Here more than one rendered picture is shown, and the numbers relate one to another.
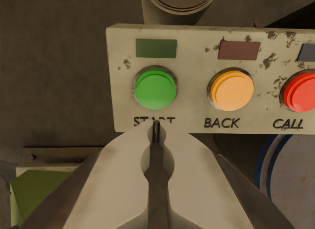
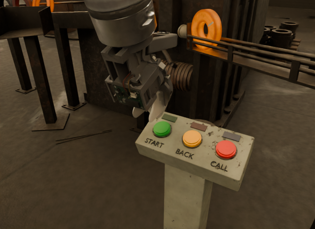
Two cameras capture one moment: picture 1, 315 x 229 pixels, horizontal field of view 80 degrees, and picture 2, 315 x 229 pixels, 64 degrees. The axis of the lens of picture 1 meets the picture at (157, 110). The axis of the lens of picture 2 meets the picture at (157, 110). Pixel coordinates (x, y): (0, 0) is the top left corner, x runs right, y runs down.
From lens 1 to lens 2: 0.51 m
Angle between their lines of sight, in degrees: 67
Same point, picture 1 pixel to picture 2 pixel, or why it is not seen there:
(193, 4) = not seen: hidden behind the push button
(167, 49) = (173, 118)
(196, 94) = (177, 137)
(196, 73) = (180, 129)
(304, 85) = (222, 142)
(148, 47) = (167, 116)
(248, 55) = (201, 128)
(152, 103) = (158, 130)
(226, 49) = (193, 124)
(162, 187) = not seen: outside the picture
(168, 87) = (167, 126)
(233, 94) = (191, 136)
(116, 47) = not seen: hidden behind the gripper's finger
